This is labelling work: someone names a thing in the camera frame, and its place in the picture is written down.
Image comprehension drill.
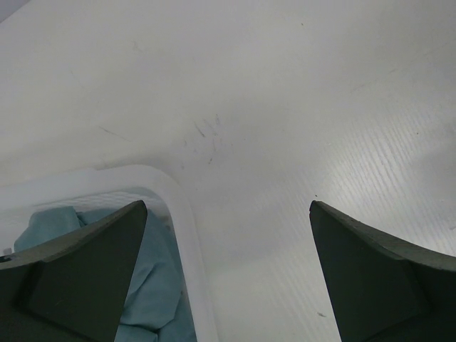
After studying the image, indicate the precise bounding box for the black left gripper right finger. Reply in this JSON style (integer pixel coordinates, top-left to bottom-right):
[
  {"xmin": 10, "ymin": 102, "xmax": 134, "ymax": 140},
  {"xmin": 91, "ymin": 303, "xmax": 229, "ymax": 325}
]
[{"xmin": 309, "ymin": 201, "xmax": 455, "ymax": 341}]

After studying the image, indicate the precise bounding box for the white plastic laundry basket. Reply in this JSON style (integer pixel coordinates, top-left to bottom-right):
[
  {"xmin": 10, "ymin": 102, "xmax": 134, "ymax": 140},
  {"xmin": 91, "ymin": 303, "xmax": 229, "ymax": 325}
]
[{"xmin": 1, "ymin": 165, "xmax": 219, "ymax": 341}]

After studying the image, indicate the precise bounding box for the blue-grey t-shirt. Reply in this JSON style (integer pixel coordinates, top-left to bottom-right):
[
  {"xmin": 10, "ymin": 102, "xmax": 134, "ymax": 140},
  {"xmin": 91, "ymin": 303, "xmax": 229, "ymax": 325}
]
[{"xmin": 14, "ymin": 207, "xmax": 197, "ymax": 341}]

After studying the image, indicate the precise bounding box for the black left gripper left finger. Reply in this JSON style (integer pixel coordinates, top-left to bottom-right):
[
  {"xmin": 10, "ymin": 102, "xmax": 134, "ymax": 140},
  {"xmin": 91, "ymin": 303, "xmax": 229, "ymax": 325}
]
[{"xmin": 1, "ymin": 200, "xmax": 147, "ymax": 341}]

